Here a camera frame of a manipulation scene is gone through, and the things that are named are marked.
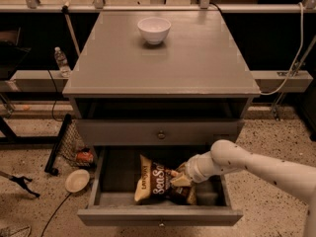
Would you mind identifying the brown sea salt chip bag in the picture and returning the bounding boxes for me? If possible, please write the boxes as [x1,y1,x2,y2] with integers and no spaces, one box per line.
[134,155,197,205]

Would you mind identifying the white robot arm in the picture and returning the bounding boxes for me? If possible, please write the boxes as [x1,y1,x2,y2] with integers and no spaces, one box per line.
[171,139,316,237]

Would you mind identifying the round brass drawer knob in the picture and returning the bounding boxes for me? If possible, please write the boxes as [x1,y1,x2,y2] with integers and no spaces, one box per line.
[157,130,166,139]

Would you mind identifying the grey wooden drawer cabinet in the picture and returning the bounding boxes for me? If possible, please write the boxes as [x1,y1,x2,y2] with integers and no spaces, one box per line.
[62,9,262,156]

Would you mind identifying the orange can on floor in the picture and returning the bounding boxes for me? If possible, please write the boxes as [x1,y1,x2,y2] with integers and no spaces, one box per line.
[76,151,93,163]

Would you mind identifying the small beige plate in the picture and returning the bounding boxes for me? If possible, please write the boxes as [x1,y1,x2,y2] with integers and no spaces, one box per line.
[65,169,90,193]

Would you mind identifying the black pole with net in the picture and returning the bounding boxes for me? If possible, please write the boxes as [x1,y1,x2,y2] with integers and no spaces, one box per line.
[44,114,71,176]

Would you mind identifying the white ceramic bowl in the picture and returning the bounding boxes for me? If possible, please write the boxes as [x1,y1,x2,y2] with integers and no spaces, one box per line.
[137,17,171,44]

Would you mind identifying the clear plastic water bottle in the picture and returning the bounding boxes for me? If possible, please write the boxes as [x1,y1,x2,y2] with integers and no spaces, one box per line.
[54,46,71,78]

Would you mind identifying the black floor cable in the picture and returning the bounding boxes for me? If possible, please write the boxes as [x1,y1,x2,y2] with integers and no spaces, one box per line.
[39,192,73,237]

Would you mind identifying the white cable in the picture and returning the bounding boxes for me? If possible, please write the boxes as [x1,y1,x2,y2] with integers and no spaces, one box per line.
[260,1,305,97]

